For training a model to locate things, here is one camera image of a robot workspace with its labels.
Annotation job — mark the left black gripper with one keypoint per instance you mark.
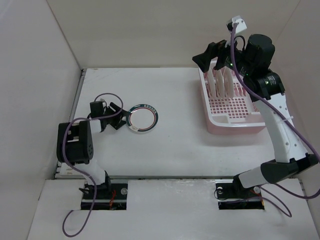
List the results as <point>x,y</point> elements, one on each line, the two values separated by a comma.
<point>118,122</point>

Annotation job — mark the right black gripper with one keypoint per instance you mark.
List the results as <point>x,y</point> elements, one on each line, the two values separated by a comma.
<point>218,49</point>

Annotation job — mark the orange sunburst plate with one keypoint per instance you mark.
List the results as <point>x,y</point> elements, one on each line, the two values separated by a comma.
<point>220,89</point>
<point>211,83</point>

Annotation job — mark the white plate green rim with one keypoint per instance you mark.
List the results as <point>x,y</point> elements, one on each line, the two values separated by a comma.
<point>142,118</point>

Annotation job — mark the white plate black rings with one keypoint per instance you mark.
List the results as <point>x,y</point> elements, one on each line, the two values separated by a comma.
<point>228,83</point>

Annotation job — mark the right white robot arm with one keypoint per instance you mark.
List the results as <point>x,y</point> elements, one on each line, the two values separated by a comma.
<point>292,153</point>

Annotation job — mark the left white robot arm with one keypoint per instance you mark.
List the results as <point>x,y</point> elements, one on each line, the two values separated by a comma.
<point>76,143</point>

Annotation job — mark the pink white dish rack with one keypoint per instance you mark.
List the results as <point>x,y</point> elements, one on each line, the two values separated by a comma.
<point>235,114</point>

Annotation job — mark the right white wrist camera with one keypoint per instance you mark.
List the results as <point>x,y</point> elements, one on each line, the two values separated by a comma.
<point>236,23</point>

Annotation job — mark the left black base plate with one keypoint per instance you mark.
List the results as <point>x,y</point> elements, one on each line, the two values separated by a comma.
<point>108,197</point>

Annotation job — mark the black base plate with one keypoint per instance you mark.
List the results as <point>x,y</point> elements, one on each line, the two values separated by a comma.
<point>230,198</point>
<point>108,197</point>

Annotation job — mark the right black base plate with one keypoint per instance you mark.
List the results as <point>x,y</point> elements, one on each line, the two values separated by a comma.
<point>230,198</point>

